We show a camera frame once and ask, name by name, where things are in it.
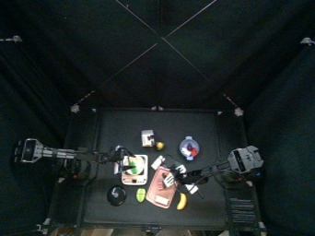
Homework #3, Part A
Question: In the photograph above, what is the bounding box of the white card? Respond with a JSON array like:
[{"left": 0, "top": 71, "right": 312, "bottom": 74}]
[
  {"left": 149, "top": 155, "right": 165, "bottom": 171},
  {"left": 184, "top": 183, "right": 200, "bottom": 195}
]

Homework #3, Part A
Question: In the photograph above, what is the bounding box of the yellow toy banana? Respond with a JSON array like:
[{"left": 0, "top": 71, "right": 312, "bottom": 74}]
[{"left": 176, "top": 193, "right": 188, "bottom": 211}]

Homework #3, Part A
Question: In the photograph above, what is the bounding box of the pink cutting board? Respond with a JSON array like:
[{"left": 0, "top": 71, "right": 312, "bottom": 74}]
[{"left": 145, "top": 165, "right": 180, "bottom": 210}]

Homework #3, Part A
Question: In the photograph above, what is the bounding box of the small white toy box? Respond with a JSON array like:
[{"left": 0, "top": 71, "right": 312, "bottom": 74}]
[{"left": 140, "top": 129, "right": 156, "bottom": 148}]

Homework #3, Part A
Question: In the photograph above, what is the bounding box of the white rice sushi block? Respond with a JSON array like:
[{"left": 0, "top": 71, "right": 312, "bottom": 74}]
[{"left": 153, "top": 195, "right": 171, "bottom": 207}]

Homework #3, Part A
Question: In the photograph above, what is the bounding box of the white toy kitchen scale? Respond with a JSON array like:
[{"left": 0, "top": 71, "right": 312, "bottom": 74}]
[{"left": 119, "top": 154, "right": 149, "bottom": 186}]

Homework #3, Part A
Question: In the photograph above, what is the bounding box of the black round lid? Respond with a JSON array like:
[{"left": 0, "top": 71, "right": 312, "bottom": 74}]
[{"left": 105, "top": 185, "right": 128, "bottom": 207}]

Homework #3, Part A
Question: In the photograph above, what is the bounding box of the green white round plate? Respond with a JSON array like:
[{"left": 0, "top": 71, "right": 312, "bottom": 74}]
[{"left": 124, "top": 156, "right": 148, "bottom": 176}]

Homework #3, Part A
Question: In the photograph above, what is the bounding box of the grey bowl with red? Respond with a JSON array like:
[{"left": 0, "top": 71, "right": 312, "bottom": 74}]
[{"left": 179, "top": 136, "right": 200, "bottom": 161}]

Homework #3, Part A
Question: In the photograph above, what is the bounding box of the green toy lime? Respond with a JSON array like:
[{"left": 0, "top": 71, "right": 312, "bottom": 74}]
[{"left": 135, "top": 187, "right": 148, "bottom": 204}]

